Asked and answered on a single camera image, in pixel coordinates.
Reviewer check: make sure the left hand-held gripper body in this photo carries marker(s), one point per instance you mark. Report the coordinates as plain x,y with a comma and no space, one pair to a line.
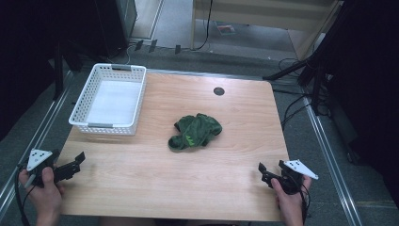
38,158

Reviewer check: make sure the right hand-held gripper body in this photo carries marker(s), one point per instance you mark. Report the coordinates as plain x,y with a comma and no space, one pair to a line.
293,175

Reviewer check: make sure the green cloth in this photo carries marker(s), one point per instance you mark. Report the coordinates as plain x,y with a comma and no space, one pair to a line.
194,132

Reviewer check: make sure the white plastic basket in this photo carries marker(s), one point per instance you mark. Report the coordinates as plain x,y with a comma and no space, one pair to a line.
139,94

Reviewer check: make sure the person's right hand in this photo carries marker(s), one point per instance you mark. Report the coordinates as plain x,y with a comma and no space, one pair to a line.
290,202

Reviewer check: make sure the person's left hand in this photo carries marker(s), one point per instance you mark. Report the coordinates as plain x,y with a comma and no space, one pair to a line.
47,196

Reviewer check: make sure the round black table grommet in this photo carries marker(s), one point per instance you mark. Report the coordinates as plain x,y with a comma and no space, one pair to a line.
219,91

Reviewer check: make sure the black tripod stand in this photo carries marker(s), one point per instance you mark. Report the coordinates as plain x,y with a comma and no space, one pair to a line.
316,88

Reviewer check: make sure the black curtain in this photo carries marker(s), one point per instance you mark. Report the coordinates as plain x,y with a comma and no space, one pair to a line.
373,78
28,47

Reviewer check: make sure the black tape strip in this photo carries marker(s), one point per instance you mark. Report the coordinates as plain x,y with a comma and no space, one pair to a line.
152,45
178,49
139,45

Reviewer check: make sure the dark cabinet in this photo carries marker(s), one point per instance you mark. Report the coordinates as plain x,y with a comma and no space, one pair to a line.
109,25

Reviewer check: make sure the red book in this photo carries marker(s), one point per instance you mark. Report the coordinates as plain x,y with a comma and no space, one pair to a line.
225,29

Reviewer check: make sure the light wooden furniture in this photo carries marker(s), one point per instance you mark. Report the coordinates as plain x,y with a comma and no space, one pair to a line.
266,12

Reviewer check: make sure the aluminium floor rail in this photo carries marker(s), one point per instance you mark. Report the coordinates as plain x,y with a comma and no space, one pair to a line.
329,163
37,138

